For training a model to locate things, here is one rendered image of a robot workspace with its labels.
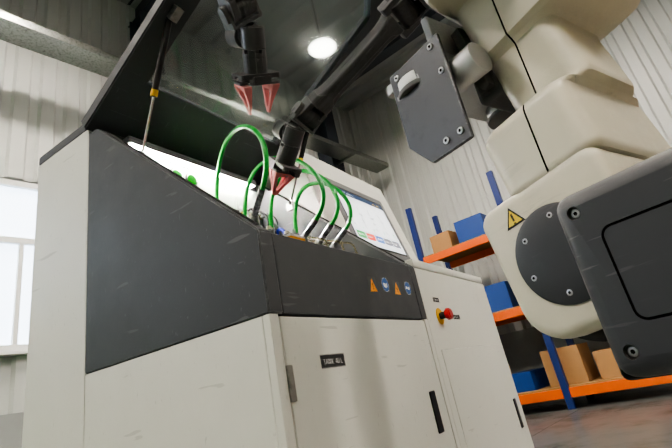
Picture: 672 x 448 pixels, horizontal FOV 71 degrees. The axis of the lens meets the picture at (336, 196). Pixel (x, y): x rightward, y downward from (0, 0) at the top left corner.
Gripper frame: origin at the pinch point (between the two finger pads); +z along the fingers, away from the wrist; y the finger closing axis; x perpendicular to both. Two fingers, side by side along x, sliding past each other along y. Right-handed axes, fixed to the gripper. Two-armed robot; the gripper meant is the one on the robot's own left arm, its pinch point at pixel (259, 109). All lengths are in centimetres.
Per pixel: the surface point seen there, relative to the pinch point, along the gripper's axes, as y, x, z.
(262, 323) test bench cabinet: 21, 43, 28
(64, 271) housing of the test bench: 50, -22, 40
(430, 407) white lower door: -21, 44, 72
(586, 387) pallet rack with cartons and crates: -394, -86, 375
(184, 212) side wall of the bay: 24.4, 11.8, 17.3
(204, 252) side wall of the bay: 24.0, 22.7, 22.3
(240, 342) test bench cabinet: 25, 41, 32
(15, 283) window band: 102, -356, 204
